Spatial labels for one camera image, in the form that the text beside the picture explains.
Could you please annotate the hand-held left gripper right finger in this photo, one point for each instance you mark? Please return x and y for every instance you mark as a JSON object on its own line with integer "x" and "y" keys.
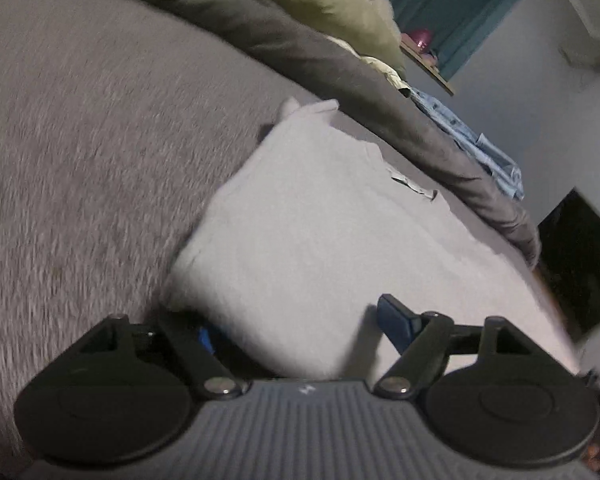
{"x": 397, "y": 320}

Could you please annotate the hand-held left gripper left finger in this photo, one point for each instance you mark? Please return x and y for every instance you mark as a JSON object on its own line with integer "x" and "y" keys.
{"x": 207, "y": 342}

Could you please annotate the white towel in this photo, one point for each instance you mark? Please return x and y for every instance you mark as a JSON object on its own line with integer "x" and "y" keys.
{"x": 330, "y": 240}

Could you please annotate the light blue shirt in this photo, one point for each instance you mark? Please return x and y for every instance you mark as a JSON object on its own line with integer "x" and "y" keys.
{"x": 480, "y": 155}

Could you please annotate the black television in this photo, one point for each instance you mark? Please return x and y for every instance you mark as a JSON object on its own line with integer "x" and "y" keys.
{"x": 580, "y": 260}

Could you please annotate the bed with grey sheet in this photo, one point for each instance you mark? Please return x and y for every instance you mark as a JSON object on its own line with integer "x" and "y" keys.
{"x": 80, "y": 160}

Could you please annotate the wooden window shelf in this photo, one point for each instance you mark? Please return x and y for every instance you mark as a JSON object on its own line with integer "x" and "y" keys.
{"x": 430, "y": 72}

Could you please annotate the cream garment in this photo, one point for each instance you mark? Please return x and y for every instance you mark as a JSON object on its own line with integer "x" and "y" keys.
{"x": 380, "y": 67}

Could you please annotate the pink toys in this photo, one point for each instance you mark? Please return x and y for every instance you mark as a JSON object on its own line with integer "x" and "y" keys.
{"x": 429, "y": 56}

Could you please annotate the pink ball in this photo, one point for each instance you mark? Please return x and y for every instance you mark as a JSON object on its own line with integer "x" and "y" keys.
{"x": 422, "y": 39}

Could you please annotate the grey duvet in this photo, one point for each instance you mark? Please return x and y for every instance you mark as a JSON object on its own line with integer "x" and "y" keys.
{"x": 300, "y": 55}

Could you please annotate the teal curtain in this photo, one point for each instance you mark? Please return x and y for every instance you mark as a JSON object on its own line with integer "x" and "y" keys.
{"x": 460, "y": 5}

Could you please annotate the green pillow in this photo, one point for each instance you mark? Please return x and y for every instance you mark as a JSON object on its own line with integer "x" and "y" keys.
{"x": 330, "y": 5}

